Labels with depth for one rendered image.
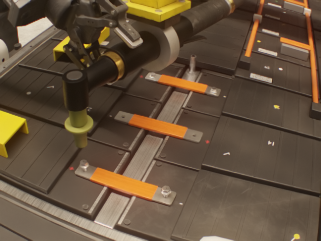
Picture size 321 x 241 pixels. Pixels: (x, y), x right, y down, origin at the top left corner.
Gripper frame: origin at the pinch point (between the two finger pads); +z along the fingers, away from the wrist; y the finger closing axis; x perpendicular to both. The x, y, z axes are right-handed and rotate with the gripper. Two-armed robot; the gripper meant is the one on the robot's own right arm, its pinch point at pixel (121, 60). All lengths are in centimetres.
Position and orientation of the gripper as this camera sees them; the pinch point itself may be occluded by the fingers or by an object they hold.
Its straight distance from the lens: 52.0
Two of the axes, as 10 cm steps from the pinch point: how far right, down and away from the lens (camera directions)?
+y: -4.4, 5.0, 7.5
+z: 6.8, 7.3, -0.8
